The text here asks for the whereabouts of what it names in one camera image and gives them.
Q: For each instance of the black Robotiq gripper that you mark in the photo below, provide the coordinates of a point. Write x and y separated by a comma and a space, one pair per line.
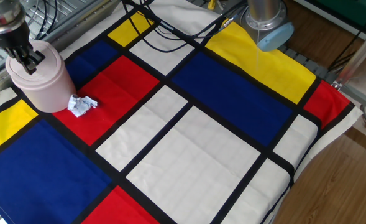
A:
10, 37

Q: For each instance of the pink swing-lid trash can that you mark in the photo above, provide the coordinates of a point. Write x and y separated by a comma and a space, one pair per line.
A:
49, 93

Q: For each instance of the white paper ball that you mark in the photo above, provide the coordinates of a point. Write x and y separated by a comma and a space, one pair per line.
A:
81, 105

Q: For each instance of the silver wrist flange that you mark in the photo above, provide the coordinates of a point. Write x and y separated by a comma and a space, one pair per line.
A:
2, 15

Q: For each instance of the colour block tablecloth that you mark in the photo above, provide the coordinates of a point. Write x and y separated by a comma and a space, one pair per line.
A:
232, 93

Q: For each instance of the aluminium corner frame post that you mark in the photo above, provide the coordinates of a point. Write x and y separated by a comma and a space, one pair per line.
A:
356, 59

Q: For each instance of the aluminium frame rail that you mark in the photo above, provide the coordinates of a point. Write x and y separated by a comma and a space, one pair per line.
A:
363, 98

